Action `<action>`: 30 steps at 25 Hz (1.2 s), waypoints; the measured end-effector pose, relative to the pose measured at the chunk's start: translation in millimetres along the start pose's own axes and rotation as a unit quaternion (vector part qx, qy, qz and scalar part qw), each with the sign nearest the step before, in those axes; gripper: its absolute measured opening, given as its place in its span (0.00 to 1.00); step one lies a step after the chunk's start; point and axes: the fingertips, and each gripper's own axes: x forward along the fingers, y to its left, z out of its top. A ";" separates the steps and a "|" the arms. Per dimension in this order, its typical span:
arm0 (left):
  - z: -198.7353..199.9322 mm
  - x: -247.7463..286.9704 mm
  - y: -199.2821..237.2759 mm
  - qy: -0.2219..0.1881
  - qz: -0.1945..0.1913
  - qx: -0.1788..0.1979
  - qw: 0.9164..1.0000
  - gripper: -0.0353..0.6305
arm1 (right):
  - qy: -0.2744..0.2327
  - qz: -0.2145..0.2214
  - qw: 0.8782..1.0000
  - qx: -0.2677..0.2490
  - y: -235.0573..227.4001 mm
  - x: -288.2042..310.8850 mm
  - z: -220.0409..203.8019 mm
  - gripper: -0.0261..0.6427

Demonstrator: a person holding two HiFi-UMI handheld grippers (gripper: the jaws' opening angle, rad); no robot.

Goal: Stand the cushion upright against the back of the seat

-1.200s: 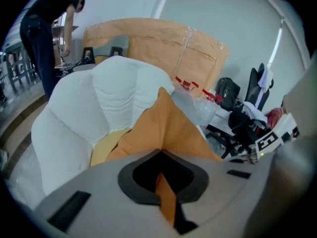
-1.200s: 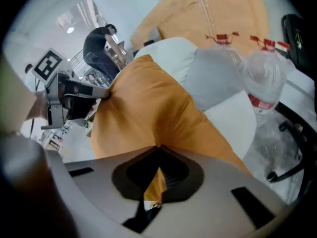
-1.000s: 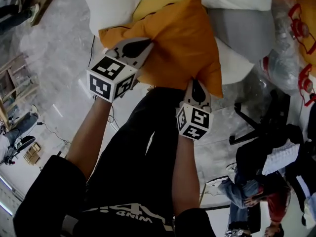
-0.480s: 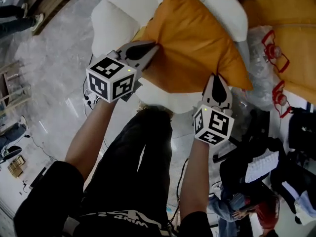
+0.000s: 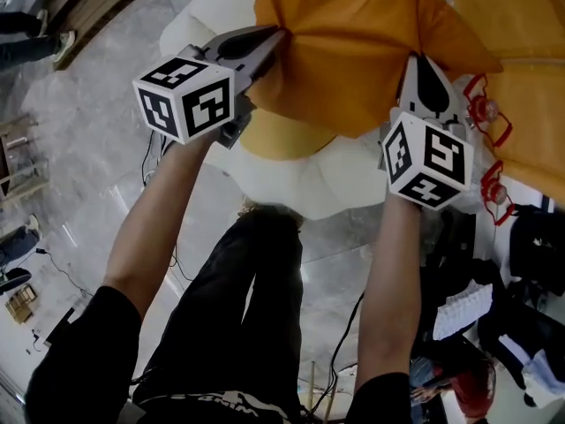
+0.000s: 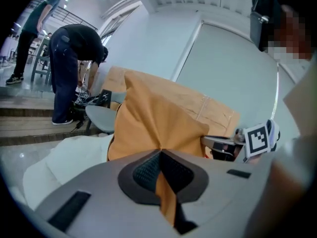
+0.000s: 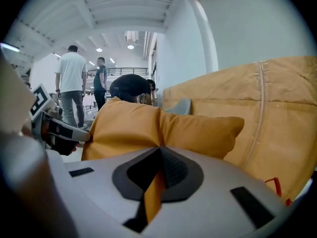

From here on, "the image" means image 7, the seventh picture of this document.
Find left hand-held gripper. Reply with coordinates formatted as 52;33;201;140
29;83;91;149

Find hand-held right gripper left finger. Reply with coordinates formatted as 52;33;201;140
47;146;163;238

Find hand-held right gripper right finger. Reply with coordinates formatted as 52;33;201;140
145;145;297;238

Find orange fabric pillowcase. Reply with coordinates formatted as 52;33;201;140
81;96;246;225

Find person's left hand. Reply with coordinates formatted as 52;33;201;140
40;121;78;156

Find black mezzanine railing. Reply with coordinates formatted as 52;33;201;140
86;67;149;79

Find grey chair with dark legs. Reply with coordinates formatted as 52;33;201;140
164;98;192;116

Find tall window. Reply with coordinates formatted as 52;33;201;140
150;45;159;84

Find ceiling tube light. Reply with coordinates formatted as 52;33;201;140
0;42;21;54

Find brown paper-wrapped panel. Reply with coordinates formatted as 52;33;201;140
161;55;317;201

